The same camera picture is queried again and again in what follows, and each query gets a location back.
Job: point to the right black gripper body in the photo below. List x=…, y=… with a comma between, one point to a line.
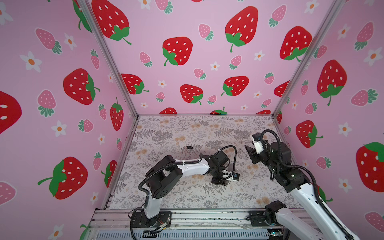
x=263, y=157

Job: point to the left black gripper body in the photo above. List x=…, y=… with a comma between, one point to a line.
x=217, y=179

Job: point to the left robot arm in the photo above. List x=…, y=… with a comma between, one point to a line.
x=164, y=176

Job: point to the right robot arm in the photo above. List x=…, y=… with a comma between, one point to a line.
x=296, y=183

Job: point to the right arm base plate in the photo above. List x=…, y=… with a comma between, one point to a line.
x=263, y=219

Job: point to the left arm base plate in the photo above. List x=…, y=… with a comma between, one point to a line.
x=140, y=220

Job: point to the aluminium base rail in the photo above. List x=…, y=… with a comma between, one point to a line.
x=192, y=224

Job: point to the right aluminium corner post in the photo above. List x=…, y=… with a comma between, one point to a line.
x=324, y=27

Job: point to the aluminium corner post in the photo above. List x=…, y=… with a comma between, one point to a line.
x=324, y=27
x=90, y=17

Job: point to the left aluminium corner post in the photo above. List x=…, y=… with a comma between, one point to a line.
x=90, y=17

